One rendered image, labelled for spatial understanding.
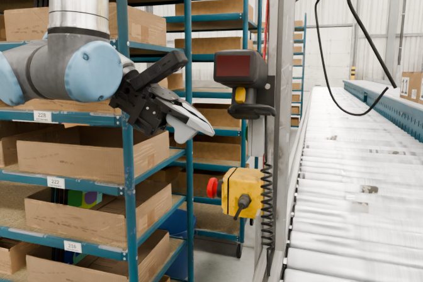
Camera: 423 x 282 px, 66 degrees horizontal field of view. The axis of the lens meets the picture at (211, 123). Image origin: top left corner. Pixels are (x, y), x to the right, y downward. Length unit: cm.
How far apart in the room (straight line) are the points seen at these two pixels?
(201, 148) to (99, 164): 101
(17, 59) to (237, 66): 35
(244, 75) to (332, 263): 35
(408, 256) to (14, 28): 115
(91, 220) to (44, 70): 65
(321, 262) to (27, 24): 99
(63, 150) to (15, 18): 42
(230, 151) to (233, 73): 146
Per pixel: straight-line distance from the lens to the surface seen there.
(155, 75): 61
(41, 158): 115
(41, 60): 56
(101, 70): 51
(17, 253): 145
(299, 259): 62
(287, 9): 55
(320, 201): 85
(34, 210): 126
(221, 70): 45
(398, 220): 81
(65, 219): 117
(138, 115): 62
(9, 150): 130
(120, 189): 96
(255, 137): 55
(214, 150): 191
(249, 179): 57
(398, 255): 69
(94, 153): 102
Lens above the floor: 106
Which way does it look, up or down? 9 degrees down
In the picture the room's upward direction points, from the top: straight up
